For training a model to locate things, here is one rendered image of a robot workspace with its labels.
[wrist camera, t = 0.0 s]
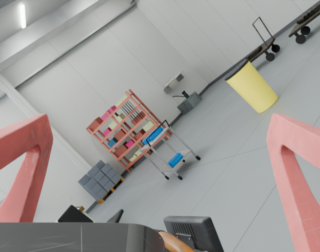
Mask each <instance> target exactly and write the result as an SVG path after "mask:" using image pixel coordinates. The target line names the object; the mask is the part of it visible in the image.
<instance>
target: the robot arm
mask: <svg viewBox="0 0 320 252"><path fill-rule="evenodd" d="M266 140H267V146H268V150H269V155H270V159H271V164H272V168H273V173H274V177H275V180H276V184H277V188H278V191H279V195H280V198H281V202H282V205H283V209H284V212H285V216H286V219H287V223H288V227H289V230H290V234H291V237H292V241H293V244H294V248H295V251H296V252H320V205H319V204H318V202H317V201H316V199H315V197H314V195H313V194H312V192H311V190H310V188H309V185H308V183H307V181H306V179H305V177H304V174H303V172H302V170H301V168H300V166H299V163H298V161H297V159H296V157H295V153H296V154H298V155H299V156H301V157H302V158H303V159H305V160H306V161H308V162H309V163H311V164H312V165H314V166H315V167H317V168H318V169H319V170H320V128H318V127H315V126H312V125H310V124H307V123H304V122H302V121H299V120H297V119H294V118H291V117H289V116H286V115H284V114H281V113H273V115H272V117H271V121H270V125H269V129H268V133H267V138H266ZM52 144H53V135H52V131H51V127H50V123H49V119H48V116H47V114H45V113H40V114H37V115H35V116H32V117H29V118H27V119H24V120H22V121H19V122H16V123H14V124H11V125H9V126H6V127H3V128H1V129H0V170H1V169H2V168H4V167H5V166H7V165H8V164H10V163H11V162H12V161H14V160H15V159H17V158H18V157H20V156H21V155H23V154H24V153H25V156H24V159H23V161H22V163H21V165H20V167H19V170H18V172H17V174H16V176H15V178H14V181H13V183H12V185H11V187H10V189H9V191H8V193H7V195H6V197H5V199H4V200H3V202H2V203H1V205H0V252H165V244H164V240H163V238H162V237H161V235H160V234H159V233H158V232H157V231H156V230H154V229H152V228H150V227H148V226H145V225H142V224H137V223H105V222H33V218H34V215H35V211H36V208H37V204H38V201H39V197H40V194H41V190H42V186H43V183H44V179H45V176H46V171H47V167H48V162H49V158H50V153H51V149H52ZM294 152H295V153H294Z"/></svg>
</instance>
